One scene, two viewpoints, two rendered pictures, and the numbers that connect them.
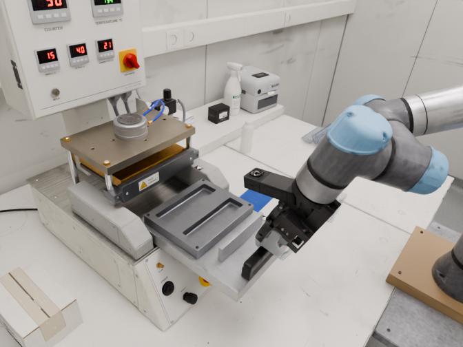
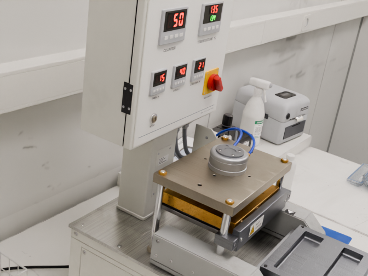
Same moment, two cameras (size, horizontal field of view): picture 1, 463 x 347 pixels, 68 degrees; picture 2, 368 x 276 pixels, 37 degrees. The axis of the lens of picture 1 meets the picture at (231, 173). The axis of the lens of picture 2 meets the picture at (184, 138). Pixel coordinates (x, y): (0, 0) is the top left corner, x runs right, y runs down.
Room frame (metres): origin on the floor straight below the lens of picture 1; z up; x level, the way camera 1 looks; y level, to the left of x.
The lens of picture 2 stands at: (-0.27, 0.45, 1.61)
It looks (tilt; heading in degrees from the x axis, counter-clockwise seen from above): 23 degrees down; 355
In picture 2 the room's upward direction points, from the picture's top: 8 degrees clockwise
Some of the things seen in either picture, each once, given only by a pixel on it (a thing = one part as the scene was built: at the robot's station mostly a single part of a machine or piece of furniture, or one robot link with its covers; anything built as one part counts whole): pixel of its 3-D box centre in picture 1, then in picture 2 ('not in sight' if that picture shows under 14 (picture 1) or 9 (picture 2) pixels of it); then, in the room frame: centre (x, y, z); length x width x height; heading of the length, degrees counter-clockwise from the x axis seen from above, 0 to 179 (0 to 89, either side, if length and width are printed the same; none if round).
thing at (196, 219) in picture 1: (200, 213); (318, 265); (0.62, 0.06, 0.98); 0.20 x 0.17 x 0.03; 145
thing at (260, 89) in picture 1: (252, 88); (271, 111); (1.76, -0.07, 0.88); 0.25 x 0.20 x 0.17; 47
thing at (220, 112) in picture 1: (218, 113); (237, 143); (1.53, 0.08, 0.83); 0.09 x 0.06 x 0.07; 138
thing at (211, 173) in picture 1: (192, 171); (274, 216); (0.82, 0.11, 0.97); 0.26 x 0.05 x 0.07; 55
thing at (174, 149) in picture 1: (136, 146); (225, 184); (0.76, 0.25, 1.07); 0.22 x 0.17 x 0.10; 145
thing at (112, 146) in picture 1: (130, 135); (216, 170); (0.79, 0.27, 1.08); 0.31 x 0.24 x 0.13; 145
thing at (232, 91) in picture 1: (233, 89); (254, 111); (1.62, 0.02, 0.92); 0.09 x 0.08 x 0.25; 57
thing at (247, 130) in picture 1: (247, 135); (286, 174); (1.33, -0.05, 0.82); 0.05 x 0.05 x 0.14
